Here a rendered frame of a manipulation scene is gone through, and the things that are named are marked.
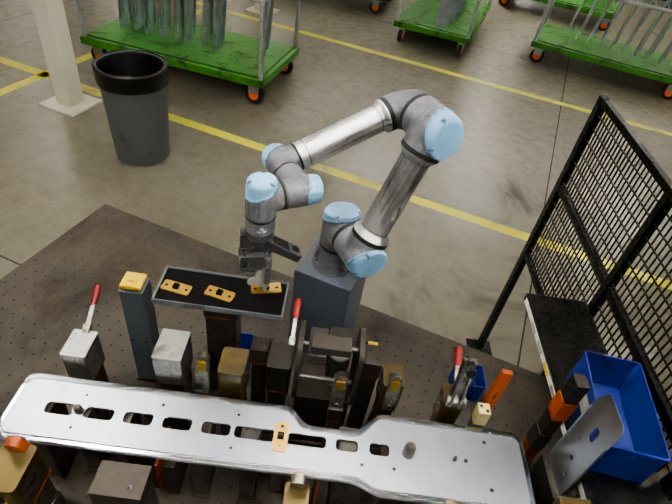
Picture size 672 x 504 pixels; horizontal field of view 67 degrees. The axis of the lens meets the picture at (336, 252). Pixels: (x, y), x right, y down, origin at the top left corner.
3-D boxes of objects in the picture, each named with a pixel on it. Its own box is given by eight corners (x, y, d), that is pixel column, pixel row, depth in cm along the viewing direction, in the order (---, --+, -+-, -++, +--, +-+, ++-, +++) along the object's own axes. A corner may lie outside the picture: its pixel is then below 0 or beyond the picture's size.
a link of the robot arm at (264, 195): (286, 185, 117) (251, 191, 113) (283, 221, 124) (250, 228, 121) (274, 166, 122) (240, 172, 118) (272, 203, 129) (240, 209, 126)
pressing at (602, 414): (557, 498, 130) (623, 431, 107) (546, 455, 138) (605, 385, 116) (559, 498, 130) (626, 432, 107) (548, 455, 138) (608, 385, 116)
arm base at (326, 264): (322, 242, 178) (325, 220, 171) (362, 256, 175) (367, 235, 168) (304, 267, 167) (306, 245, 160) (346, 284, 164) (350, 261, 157)
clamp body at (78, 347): (85, 423, 160) (58, 354, 136) (101, 391, 169) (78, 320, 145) (108, 426, 160) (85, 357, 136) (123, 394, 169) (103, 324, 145)
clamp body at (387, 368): (361, 450, 165) (382, 385, 140) (362, 420, 173) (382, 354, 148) (380, 453, 165) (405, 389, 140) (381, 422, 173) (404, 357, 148)
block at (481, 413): (443, 473, 162) (479, 413, 138) (442, 462, 165) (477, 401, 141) (454, 474, 162) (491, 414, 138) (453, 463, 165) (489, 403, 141)
